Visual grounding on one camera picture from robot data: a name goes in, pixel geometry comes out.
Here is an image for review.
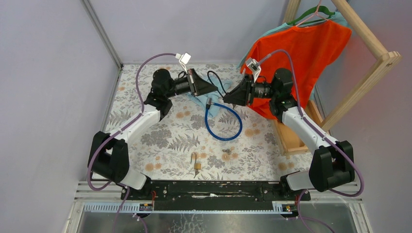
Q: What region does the teal t-shirt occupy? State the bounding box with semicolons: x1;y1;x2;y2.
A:
237;12;351;68

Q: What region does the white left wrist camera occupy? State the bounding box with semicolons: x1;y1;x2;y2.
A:
175;52;191;74

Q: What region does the blue cable lock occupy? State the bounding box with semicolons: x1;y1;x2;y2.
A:
205;98;243;141

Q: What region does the wooden clothes rack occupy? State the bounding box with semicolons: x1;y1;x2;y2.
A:
273;0;402;156

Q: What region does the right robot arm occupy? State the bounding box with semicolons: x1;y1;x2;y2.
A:
223;68;355;200

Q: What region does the aluminium slotted rail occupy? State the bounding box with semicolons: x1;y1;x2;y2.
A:
84;200;297;215

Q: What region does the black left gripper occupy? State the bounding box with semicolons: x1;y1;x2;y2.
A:
164;68;218;99

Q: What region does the pink clothes hanger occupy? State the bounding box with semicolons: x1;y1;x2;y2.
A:
296;0;328;27

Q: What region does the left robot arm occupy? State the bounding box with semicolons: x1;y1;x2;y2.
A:
87;68;218;200

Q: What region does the orange t-shirt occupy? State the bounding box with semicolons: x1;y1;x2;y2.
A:
245;20;352;108

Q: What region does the brass padlock with key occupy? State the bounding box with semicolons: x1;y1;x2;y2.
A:
191;152;201;178

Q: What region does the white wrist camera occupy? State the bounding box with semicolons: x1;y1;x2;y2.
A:
245;58;261;82
175;52;191;74

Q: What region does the light blue towel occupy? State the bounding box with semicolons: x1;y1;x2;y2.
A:
186;76;222;118

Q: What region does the green clothes hanger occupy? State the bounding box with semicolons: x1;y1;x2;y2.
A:
287;5;335;26

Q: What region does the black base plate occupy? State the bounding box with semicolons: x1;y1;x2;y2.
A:
120;180;311;204

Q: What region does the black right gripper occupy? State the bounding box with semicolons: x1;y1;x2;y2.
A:
223;74;277;107

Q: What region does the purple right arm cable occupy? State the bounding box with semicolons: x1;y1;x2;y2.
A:
257;49;365;233

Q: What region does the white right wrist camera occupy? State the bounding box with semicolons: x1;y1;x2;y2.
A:
245;58;261;82

